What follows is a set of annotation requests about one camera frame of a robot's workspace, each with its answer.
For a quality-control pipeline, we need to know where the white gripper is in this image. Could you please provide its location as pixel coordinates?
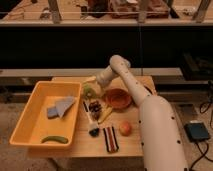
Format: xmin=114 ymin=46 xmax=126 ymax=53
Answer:
xmin=83 ymin=76 xmax=101 ymax=99

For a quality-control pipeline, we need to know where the dark purple grapes bunch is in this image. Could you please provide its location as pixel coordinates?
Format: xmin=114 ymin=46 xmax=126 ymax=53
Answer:
xmin=89 ymin=100 xmax=102 ymax=113

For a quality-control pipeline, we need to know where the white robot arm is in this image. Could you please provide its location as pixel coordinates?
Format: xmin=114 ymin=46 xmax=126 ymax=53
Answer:
xmin=85 ymin=55 xmax=189 ymax=171

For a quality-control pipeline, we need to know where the green tape roll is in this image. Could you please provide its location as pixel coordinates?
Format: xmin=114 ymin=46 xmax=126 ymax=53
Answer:
xmin=83 ymin=85 xmax=96 ymax=99

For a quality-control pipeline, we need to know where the metal cup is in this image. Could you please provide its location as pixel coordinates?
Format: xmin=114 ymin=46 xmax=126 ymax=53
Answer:
xmin=91 ymin=110 xmax=102 ymax=120

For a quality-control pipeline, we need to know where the yellow banana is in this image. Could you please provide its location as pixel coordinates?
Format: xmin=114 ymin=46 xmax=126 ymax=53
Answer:
xmin=98 ymin=107 xmax=113 ymax=124

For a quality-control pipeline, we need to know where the orange bowl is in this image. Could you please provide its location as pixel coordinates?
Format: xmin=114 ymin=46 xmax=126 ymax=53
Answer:
xmin=105 ymin=88 xmax=132 ymax=110

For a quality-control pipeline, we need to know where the grey blue cloth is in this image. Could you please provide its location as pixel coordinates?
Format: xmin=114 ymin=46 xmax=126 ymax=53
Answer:
xmin=55 ymin=96 xmax=75 ymax=118

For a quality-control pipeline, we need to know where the blue sponge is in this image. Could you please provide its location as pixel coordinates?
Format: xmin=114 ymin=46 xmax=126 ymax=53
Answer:
xmin=47 ymin=106 xmax=58 ymax=119

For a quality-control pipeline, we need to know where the orange fruit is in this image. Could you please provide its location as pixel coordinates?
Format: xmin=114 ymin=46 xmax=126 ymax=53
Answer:
xmin=119 ymin=121 xmax=132 ymax=136

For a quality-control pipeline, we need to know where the green cucumber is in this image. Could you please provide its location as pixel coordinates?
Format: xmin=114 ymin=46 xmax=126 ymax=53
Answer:
xmin=41 ymin=136 xmax=69 ymax=144

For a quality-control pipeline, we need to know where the yellow plastic bin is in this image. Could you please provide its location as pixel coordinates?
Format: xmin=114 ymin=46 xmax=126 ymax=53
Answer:
xmin=10 ymin=81 xmax=82 ymax=149

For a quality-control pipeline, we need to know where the black foot pedal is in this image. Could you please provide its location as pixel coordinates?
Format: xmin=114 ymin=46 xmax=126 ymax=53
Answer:
xmin=184 ymin=122 xmax=211 ymax=142

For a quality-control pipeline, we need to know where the white handled brush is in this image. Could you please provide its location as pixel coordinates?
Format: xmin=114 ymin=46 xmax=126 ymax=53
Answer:
xmin=83 ymin=101 xmax=99 ymax=137

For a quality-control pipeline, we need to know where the black cable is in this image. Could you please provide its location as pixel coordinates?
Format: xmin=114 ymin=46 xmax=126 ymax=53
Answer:
xmin=189 ymin=79 xmax=213 ymax=171

